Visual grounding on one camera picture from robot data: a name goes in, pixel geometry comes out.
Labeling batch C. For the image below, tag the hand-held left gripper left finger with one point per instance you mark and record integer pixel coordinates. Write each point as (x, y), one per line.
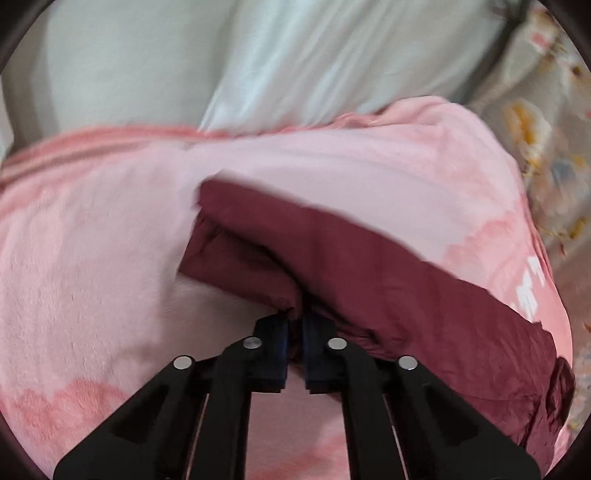
(273, 364)

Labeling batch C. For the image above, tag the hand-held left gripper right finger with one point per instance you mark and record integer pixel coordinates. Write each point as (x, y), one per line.
(315, 364)

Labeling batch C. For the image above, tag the maroon puffer jacket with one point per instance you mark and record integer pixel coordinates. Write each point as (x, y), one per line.
(369, 277)

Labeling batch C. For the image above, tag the pink fleece blanket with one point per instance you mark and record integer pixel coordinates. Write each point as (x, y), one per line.
(92, 254)

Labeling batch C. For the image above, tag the pale blue curtain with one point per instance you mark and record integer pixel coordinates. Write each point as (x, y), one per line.
(300, 60)

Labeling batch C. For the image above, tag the grey floral bed sheet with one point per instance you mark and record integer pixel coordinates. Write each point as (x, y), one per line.
(545, 138)

